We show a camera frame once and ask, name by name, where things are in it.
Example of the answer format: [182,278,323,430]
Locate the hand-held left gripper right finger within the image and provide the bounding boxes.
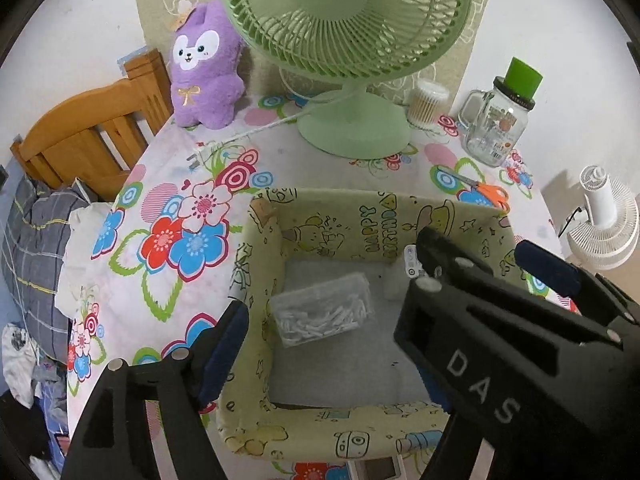
[418,366,482,480]

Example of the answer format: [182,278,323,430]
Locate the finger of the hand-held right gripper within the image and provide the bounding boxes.
[516,240,640,337]
[394,226,507,377]

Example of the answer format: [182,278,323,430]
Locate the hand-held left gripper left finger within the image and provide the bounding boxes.
[60,300,250,480]

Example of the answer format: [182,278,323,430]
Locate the printed fabric storage basket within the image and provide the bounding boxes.
[217,187,521,461]

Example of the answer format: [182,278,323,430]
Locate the white standing fan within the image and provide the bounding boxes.
[565,164,640,271]

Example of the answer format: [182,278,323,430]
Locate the orange scissors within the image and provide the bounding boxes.
[442,167,511,211]

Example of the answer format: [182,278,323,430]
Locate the clear box of white pieces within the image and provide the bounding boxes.
[270,272,377,348]

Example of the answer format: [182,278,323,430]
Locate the glass mug jar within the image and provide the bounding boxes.
[457,76,537,167]

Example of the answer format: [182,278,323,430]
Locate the white cloth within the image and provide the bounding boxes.
[55,202,118,311]

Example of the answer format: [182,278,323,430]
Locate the green plastic cup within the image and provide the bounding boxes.
[502,57,544,98]

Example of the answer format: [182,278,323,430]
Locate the floral tablecloth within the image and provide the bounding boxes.
[65,90,581,480]

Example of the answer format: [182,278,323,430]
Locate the green desk fan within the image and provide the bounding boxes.
[223,0,473,160]

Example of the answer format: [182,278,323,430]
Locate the pile of clothes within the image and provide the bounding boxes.
[0,322,71,480]

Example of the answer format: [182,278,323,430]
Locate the toothpick container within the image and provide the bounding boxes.
[406,80,451,128]

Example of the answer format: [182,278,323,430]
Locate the grey plaid bedding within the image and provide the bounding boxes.
[2,177,93,361]

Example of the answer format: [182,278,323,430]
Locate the purple plush toy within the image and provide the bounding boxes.
[169,0,247,129]

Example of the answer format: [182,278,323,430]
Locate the black fan cable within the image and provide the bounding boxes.
[557,207,593,237]

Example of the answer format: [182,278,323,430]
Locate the white fan power cable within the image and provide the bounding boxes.
[187,110,306,168]

